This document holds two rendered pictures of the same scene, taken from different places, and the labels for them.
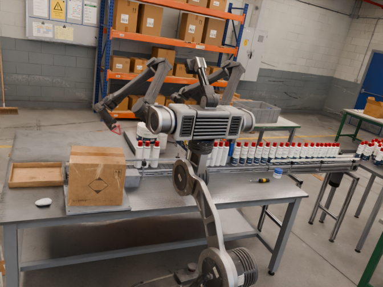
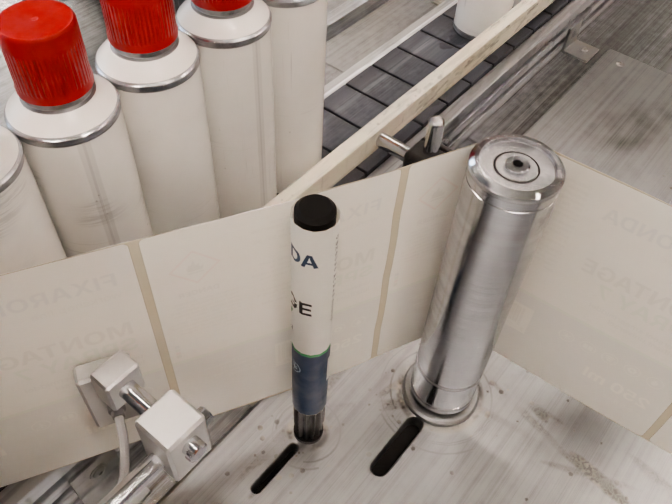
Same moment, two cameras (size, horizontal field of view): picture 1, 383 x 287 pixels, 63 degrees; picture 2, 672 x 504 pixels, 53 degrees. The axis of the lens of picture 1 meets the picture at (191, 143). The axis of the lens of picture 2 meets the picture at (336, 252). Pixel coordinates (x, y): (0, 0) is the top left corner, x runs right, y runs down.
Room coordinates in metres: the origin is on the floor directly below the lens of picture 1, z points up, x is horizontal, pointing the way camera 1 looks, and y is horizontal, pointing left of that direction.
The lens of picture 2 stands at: (2.58, -0.14, 1.25)
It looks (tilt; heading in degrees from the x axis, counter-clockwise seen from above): 50 degrees down; 153
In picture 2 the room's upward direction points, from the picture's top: 4 degrees clockwise
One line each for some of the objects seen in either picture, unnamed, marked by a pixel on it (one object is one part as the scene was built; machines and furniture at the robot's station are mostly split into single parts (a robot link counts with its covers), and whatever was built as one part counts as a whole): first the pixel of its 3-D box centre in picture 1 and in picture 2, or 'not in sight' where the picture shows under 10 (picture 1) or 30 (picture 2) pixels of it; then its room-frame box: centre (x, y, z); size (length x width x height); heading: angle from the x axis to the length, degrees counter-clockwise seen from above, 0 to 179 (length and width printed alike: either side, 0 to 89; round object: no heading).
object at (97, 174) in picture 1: (96, 175); not in sight; (1.64, 0.52, 0.99); 0.30 x 0.24 x 0.27; 111
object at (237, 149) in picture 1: (236, 153); not in sight; (2.43, -0.38, 0.98); 0.05 x 0.05 x 0.20
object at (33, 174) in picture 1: (37, 173); not in sight; (1.75, 0.94, 0.85); 0.30 x 0.26 x 0.04; 117
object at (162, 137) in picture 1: (162, 134); not in sight; (2.42, 0.25, 1.03); 0.09 x 0.09 x 0.30
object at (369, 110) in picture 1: (376, 107); not in sight; (6.73, -3.74, 0.97); 0.47 x 0.41 x 0.37; 119
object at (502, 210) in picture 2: not in sight; (470, 302); (2.44, 0.02, 0.97); 0.05 x 0.05 x 0.19
